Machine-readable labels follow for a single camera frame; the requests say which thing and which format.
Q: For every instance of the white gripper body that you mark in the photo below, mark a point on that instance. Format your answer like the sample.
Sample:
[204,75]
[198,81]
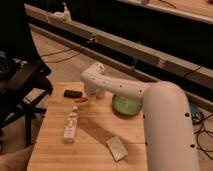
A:
[90,91]

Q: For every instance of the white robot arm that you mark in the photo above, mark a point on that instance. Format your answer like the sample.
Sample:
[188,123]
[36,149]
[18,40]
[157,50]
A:
[168,128]

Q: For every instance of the green ceramic bowl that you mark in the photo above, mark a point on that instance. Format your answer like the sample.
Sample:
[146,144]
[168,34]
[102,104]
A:
[125,106]

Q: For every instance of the translucent plastic cup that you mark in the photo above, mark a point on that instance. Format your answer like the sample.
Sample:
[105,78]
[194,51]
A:
[101,94]

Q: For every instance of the black rectangular block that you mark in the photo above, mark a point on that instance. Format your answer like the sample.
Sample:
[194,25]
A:
[72,94]

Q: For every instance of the white squeeze bottle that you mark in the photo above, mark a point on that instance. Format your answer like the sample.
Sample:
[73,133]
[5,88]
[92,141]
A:
[71,126]

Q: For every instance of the beige sponge block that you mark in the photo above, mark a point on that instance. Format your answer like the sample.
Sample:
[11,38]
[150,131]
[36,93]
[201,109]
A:
[116,148]

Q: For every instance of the black chair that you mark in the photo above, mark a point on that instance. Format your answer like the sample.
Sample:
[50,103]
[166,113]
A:
[23,84]

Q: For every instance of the white object on beam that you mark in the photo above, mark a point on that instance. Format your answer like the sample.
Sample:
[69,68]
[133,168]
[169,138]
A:
[64,16]

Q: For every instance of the blue power box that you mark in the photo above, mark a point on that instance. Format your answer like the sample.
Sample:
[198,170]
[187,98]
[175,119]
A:
[193,110]

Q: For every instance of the long wooden beam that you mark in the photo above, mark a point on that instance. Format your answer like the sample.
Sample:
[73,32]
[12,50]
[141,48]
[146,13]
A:
[161,44]

